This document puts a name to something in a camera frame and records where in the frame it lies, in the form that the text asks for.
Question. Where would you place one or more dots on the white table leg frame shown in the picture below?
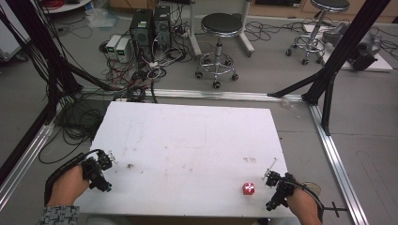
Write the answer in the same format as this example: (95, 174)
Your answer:
(245, 31)

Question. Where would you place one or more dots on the clear plastic bag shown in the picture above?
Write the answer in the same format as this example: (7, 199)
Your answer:
(101, 17)

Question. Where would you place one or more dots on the person's left hand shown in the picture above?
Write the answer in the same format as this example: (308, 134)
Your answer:
(67, 187)

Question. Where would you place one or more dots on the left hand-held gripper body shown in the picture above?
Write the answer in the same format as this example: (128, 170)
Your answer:
(95, 175)

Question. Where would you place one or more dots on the grey machine on white board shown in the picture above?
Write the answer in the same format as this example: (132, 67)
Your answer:
(359, 47)

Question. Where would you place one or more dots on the aluminium floor rail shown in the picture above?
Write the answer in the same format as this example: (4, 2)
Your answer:
(338, 168)
(28, 156)
(219, 94)

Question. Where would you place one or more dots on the white bench power supply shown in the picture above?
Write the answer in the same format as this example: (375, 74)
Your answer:
(112, 46)
(123, 49)

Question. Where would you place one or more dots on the red die with white dots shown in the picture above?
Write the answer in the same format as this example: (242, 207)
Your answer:
(248, 188)

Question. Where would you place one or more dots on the patterned grey sleeve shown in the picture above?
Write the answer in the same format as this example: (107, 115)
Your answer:
(59, 215)

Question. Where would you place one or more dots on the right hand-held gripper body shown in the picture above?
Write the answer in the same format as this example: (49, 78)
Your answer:
(280, 190)

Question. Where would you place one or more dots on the large black computer tower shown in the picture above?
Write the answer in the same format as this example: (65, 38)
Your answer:
(141, 31)

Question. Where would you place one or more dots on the slim black computer tower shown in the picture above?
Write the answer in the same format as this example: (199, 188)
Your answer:
(162, 26)

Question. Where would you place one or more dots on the black round stool chrome base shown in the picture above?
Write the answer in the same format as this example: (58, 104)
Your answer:
(221, 25)
(316, 34)

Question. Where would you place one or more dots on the person's right hand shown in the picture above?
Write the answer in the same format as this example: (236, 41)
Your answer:
(305, 207)

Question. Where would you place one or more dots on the black metal frame post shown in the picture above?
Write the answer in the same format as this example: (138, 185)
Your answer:
(34, 34)
(350, 40)

